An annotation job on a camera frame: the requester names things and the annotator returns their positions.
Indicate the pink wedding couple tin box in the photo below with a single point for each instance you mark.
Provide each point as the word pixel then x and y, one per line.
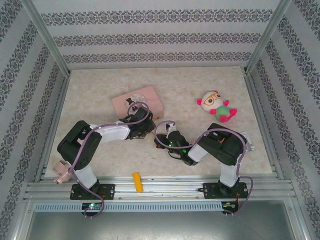
pixel 150 96

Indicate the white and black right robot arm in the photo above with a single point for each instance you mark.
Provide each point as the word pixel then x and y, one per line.
pixel 225 147

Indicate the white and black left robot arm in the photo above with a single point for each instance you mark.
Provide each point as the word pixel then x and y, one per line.
pixel 112 132

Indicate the yellow foam block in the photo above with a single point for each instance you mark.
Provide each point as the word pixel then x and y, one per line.
pixel 138 182

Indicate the white plush toy with glasses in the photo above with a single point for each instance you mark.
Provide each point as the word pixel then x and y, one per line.
pixel 212 100

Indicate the white plastic holder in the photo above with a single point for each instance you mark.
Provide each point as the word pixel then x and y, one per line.
pixel 250 147

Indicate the grey metal sheet panel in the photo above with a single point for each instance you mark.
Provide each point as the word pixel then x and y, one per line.
pixel 162 227

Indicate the pink plastic toy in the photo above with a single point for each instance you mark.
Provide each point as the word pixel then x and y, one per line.
pixel 62 171

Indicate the aluminium mounting rail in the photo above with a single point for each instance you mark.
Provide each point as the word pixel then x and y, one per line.
pixel 175 186

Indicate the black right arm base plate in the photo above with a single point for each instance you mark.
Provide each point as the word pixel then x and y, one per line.
pixel 210 191

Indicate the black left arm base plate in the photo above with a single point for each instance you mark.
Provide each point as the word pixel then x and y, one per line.
pixel 107 191

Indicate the aluminium left side rail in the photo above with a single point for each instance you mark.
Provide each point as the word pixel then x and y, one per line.
pixel 53 125

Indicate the aluminium right side rail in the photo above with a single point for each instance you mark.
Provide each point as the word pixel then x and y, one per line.
pixel 262 125

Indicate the aluminium left frame post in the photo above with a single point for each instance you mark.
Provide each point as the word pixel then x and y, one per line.
pixel 48 37

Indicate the aluminium frame post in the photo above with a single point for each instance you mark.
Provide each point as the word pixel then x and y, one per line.
pixel 265 37
pixel 48 37

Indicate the aluminium right frame post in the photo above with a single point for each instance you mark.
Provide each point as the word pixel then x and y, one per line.
pixel 265 37

